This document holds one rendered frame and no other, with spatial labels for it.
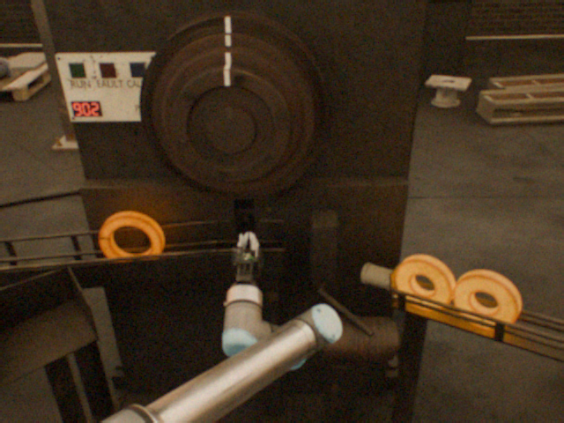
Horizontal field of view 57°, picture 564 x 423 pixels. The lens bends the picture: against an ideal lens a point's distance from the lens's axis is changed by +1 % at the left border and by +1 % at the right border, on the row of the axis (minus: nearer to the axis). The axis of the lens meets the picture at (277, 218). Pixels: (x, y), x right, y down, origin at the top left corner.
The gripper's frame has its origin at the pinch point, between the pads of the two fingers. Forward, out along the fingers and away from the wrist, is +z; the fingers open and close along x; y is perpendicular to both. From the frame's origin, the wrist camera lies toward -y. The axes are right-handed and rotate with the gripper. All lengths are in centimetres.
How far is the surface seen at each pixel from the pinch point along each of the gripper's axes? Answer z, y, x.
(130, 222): 2.3, 4.5, 33.5
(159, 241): 0.4, -1.6, 26.1
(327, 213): 6.1, 3.4, -22.6
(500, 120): 250, -157, -184
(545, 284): 48, -94, -132
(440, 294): -20, 1, -50
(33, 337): -27, -7, 56
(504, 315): -28, 5, -63
